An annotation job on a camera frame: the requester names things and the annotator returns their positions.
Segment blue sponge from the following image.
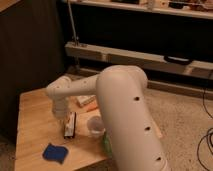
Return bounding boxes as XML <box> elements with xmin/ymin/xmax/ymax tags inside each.
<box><xmin>42</xmin><ymin>143</ymin><xmax>68</xmax><ymax>164</ymax></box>

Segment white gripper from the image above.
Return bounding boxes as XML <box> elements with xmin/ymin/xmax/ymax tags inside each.
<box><xmin>52</xmin><ymin>98</ymin><xmax>69</xmax><ymax>119</ymax></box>

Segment cluttered shelf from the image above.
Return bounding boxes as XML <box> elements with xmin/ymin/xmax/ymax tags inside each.
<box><xmin>62</xmin><ymin>0</ymin><xmax>213</xmax><ymax>20</ymax></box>

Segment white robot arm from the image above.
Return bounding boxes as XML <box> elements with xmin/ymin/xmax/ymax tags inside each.
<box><xmin>46</xmin><ymin>65</ymin><xmax>171</xmax><ymax>171</ymax></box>

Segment green bowl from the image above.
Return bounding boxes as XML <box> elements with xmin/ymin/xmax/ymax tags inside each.
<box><xmin>102</xmin><ymin>134</ymin><xmax>112</xmax><ymax>157</ymax></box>

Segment grey metal rail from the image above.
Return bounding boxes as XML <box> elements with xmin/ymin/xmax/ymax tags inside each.
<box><xmin>65</xmin><ymin>42</ymin><xmax>213</xmax><ymax>78</ymax></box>

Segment black handle on rail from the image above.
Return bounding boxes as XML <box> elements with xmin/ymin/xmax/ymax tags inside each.
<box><xmin>164</xmin><ymin>56</ymin><xmax>193</xmax><ymax>65</ymax></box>

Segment black cables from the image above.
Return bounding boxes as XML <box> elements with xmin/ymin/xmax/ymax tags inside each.
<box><xmin>195</xmin><ymin>69</ymin><xmax>213</xmax><ymax>164</ymax></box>

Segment orange carrot toy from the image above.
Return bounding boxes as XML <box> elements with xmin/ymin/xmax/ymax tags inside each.
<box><xmin>86</xmin><ymin>104</ymin><xmax>98</xmax><ymax>112</ymax></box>

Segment clear plastic cup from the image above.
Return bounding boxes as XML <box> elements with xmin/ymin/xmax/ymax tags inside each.
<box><xmin>87</xmin><ymin>116</ymin><xmax>105</xmax><ymax>138</ymax></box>

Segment metal pole stand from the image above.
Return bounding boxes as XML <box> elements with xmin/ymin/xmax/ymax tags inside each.
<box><xmin>67</xmin><ymin>0</ymin><xmax>84</xmax><ymax>46</ymax></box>

